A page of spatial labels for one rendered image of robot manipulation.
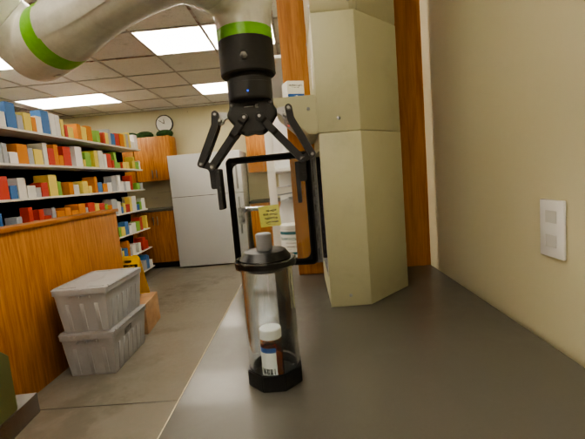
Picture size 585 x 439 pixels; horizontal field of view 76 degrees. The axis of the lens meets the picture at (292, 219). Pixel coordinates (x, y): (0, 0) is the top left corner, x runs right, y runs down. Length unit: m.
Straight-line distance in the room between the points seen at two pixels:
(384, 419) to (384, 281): 0.54
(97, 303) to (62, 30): 2.43
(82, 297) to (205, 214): 3.36
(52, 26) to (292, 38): 0.85
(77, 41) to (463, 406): 0.86
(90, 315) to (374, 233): 2.43
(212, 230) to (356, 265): 5.15
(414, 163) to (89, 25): 1.07
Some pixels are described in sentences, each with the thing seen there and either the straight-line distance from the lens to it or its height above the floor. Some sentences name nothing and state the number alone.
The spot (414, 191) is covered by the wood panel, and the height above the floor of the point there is 1.22.
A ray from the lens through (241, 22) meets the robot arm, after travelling 0.66.
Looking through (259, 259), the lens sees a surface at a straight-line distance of 0.63.
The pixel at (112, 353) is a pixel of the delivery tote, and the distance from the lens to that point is 3.14.
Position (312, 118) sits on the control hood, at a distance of 1.01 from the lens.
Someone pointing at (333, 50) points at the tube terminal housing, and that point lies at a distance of 1.05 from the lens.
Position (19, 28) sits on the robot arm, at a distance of 0.89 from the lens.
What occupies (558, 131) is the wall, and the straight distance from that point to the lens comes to 0.88.
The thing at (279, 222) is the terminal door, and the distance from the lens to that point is 1.33.
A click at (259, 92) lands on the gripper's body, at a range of 0.64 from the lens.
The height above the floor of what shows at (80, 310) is 0.49.
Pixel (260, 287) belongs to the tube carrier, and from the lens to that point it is 0.64.
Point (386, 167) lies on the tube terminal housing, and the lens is 1.11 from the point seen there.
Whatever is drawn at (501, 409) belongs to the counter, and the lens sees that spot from 0.69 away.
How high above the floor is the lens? 1.30
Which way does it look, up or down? 6 degrees down
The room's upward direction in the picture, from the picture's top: 5 degrees counter-clockwise
